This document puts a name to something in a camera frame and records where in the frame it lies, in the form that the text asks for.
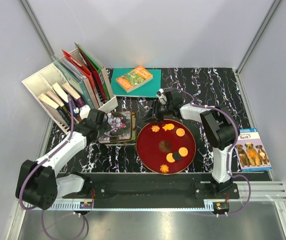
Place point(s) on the round biscuit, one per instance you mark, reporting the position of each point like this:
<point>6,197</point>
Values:
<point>180,132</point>
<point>170,158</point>
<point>183,151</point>

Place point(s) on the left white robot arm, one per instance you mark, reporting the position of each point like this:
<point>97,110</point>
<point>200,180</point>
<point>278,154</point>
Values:
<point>38,184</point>

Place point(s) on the orange swirl cookie bottom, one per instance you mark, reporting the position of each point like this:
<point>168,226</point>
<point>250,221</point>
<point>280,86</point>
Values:
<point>164,169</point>

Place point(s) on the black sandwich cookie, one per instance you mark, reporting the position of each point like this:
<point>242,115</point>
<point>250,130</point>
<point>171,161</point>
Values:
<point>176,156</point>

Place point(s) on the orange fish cookie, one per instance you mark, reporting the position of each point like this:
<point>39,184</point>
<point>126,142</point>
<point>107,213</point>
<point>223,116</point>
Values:
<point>168,127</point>

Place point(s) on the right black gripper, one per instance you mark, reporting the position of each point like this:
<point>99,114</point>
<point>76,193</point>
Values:
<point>152,115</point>

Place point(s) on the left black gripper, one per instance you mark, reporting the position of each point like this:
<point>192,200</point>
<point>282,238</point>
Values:
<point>104,127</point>

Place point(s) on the tan paperback book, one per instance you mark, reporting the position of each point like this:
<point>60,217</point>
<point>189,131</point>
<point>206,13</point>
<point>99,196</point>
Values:
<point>53,108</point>

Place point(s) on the dog picture book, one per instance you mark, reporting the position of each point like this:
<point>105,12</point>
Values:
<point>251,154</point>

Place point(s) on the round biscuit top right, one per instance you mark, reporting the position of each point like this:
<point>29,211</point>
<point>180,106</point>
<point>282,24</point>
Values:
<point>180,132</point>

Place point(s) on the teal hardcover book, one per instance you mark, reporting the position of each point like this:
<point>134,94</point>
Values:
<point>146,89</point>

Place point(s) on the red folder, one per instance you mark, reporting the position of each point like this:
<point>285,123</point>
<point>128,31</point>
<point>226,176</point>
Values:
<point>92,76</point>

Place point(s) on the blue spine book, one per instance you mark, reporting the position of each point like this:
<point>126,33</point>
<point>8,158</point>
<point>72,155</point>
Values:
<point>65,99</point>

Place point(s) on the purple spine book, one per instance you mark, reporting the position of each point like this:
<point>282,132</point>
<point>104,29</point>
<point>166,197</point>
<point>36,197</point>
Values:
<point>73,93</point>

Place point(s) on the green folder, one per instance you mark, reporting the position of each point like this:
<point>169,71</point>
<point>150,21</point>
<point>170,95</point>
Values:
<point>101,70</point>

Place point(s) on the orange swirl cookie top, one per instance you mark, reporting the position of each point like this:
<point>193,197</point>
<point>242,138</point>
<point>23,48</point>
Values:
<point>155,128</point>

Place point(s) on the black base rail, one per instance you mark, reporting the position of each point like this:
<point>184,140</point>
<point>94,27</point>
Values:
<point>149,191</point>

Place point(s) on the red round plate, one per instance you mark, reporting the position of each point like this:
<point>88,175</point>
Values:
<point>153,147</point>

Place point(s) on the gold tin lid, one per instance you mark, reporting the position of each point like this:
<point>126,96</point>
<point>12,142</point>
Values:
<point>120,128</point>

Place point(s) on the orange paperback book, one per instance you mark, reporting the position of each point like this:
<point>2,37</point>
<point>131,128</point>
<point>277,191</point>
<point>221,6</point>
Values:
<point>134,79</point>

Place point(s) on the round biscuit lower centre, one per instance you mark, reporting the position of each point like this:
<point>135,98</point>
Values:
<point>170,158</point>

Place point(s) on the gold cookie tin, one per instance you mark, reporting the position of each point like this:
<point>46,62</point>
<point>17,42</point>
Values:
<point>134,135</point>

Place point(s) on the orange swirl cookie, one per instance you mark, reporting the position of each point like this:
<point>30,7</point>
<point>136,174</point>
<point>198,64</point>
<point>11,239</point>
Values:
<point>155,128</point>
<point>164,169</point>

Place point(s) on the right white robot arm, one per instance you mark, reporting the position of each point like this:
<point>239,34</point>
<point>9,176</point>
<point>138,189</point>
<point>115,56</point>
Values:
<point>219,126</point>

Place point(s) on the white book organizer box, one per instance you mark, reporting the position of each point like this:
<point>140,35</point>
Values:
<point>42,81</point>

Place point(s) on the black spine book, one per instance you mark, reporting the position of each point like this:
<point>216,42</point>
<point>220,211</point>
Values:
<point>66,112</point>

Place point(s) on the teal binder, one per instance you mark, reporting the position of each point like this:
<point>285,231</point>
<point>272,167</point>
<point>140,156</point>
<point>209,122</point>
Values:
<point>75,79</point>

